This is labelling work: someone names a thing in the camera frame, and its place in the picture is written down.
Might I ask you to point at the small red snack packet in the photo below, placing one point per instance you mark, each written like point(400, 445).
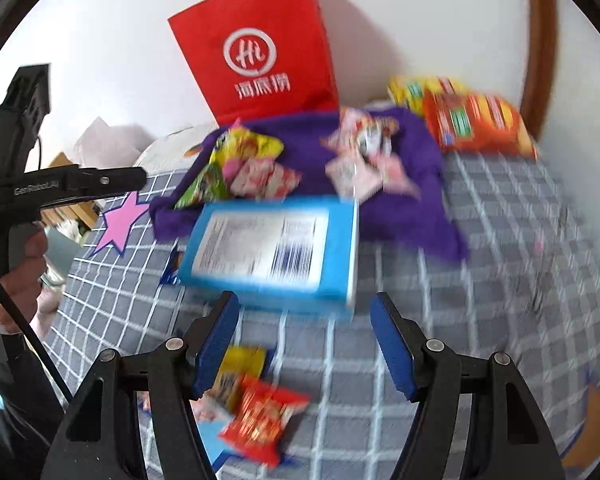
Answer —
point(260, 420)

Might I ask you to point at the grey checked bedsheet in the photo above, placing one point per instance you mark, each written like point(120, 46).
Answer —
point(480, 285)

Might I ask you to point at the brown wooden door frame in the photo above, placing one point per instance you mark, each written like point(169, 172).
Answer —
point(542, 60)

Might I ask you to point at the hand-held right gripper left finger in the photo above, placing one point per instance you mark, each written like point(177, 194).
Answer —
point(220, 340)

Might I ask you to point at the person's left hand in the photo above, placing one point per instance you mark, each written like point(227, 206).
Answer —
point(22, 290)

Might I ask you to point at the pink panda snack packet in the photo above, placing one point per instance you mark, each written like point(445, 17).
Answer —
point(365, 135)

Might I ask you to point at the purple cloth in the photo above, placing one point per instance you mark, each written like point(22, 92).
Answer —
point(420, 180)

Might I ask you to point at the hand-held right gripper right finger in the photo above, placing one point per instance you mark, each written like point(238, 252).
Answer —
point(392, 345)

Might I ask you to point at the yellow pink snack packet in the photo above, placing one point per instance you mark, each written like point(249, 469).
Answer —
point(252, 145)

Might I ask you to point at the orange chip bag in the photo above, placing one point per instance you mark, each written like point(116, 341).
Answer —
point(480, 122)

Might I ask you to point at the white striped pillow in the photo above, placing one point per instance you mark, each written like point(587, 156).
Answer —
point(165, 152)

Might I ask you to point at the yellow green snack pack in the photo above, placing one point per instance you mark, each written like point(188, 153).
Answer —
point(415, 90)

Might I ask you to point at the long pink snack packet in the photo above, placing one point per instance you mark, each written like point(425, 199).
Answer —
point(210, 410)

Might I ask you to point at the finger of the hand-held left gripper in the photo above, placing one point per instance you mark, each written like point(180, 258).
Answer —
point(110, 180)

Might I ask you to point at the blue box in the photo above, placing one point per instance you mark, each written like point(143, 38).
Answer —
point(335, 250)

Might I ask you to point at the small yellow snack packet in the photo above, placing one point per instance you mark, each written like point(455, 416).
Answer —
point(240, 365)

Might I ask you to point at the small pink snack packet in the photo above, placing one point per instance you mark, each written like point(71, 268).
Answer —
point(352, 175)

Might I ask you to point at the person's left forearm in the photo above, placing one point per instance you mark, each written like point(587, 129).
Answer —
point(15, 400)

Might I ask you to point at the green snack packet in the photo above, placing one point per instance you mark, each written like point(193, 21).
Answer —
point(205, 187)

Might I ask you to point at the red paper bag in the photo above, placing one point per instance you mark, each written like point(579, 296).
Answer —
point(260, 25)

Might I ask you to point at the pink striped snack packet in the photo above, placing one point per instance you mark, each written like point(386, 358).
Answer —
point(265, 177)

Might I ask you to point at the small blue snack packet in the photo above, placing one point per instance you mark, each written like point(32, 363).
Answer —
point(172, 270)

